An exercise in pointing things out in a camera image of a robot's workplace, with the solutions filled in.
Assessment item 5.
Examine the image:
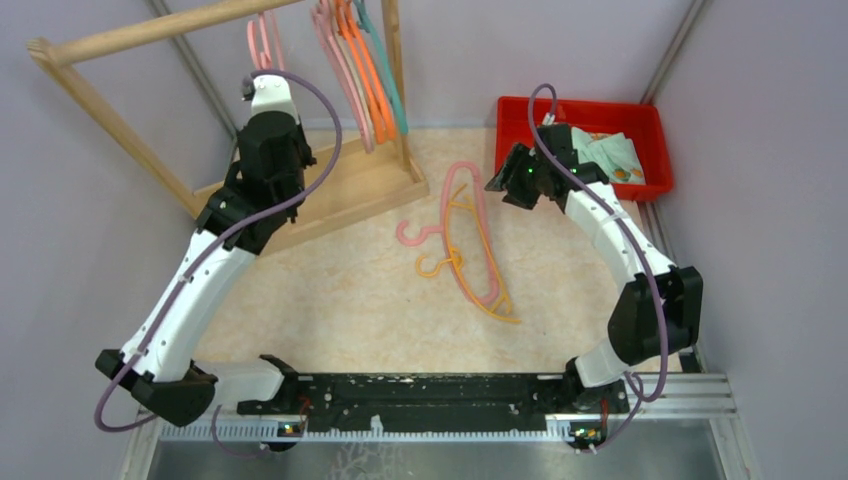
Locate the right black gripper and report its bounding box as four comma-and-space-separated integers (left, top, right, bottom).
485, 143, 549, 210

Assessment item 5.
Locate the yellow thin hanger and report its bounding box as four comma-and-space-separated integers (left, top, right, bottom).
414, 183, 522, 325

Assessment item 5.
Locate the orange plastic hanger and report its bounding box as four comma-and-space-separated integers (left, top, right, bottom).
350, 1, 397, 143
333, 1, 388, 145

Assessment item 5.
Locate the pink plastic hanger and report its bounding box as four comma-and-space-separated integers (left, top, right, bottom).
395, 161, 503, 313
309, 5, 376, 155
246, 10, 285, 70

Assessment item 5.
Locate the teal plastic hanger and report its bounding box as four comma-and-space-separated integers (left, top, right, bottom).
353, 0, 409, 135

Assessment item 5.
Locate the pink plastic hanger back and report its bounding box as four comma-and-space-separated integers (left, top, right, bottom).
395, 161, 503, 313

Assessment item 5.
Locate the pink plastic hanger front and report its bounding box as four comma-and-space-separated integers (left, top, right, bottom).
309, 5, 376, 155

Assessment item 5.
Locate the beige plastic hanger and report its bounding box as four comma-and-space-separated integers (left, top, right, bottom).
318, 1, 375, 153

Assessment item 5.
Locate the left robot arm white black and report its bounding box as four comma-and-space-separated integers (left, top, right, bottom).
95, 110, 316, 431

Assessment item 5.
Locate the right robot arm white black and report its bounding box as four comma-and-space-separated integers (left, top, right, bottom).
486, 123, 703, 412

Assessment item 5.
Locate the wooden hanger rack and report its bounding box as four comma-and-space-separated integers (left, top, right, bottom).
27, 1, 429, 255

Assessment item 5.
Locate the folded mint cloth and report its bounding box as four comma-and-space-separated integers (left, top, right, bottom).
571, 126, 646, 185

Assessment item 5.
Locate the red plastic bin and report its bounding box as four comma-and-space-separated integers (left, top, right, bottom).
494, 96, 674, 203

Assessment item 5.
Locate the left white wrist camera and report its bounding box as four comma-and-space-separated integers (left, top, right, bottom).
242, 74, 300, 123

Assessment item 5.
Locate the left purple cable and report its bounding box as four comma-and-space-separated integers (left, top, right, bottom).
93, 68, 344, 458

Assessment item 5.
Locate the purple cable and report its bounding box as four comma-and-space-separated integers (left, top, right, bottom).
93, 68, 344, 458
527, 83, 670, 452

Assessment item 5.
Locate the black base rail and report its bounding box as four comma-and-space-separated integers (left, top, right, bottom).
237, 373, 630, 433

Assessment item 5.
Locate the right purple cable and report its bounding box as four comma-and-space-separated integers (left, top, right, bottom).
527, 83, 670, 452

